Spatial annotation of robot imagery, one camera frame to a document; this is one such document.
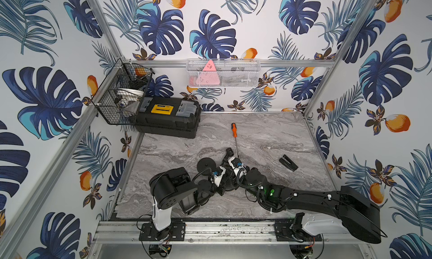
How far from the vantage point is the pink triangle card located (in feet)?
2.99

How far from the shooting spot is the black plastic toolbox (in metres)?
0.98

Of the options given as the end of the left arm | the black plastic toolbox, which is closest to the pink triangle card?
the black plastic toolbox

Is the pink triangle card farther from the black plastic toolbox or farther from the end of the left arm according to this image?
the end of the left arm

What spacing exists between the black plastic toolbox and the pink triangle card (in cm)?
16
